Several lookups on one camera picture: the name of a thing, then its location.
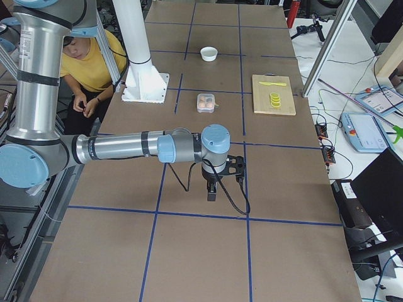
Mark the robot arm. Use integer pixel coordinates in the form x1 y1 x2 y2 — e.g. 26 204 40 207
1 1 246 201

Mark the yellow plastic knife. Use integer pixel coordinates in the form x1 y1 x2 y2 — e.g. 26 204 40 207
258 81 287 87

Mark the black monitor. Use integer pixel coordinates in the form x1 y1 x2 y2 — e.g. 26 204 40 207
351 148 402 236

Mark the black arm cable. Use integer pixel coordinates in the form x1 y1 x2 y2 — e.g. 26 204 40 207
166 159 251 215

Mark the blue teach pendant far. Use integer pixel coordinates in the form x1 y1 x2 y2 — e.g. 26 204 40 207
355 85 402 117

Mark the blue teach pendant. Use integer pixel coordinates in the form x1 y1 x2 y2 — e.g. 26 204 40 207
355 85 402 117
341 112 389 154

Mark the red cylinder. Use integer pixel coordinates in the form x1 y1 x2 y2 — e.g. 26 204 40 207
287 0 300 29

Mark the blue teach pendant near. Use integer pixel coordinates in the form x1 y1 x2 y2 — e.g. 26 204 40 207
341 112 389 154

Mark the white paper bowl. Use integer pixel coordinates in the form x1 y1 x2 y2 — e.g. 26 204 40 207
200 47 218 62

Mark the wooden cutting board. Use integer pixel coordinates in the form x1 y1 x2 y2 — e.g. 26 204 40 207
252 74 296 116

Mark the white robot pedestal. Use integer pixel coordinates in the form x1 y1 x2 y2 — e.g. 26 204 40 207
113 0 169 104

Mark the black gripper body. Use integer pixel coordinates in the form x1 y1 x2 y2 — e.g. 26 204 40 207
201 159 227 183

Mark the lemon slice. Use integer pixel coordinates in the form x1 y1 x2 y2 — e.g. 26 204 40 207
270 102 281 109

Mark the black tripod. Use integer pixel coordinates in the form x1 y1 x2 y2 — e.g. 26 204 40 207
291 13 329 42

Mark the grabber stick green tip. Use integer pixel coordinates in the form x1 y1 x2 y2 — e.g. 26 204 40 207
318 79 403 144

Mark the person in yellow shirt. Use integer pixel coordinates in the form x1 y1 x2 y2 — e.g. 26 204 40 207
60 36 114 136

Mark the aluminium frame post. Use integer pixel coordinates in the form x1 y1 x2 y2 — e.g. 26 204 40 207
302 0 357 98

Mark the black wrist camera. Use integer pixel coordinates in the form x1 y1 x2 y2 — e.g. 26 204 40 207
223 155 246 184

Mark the clear plastic egg box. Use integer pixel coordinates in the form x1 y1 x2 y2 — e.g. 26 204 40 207
196 93 219 113

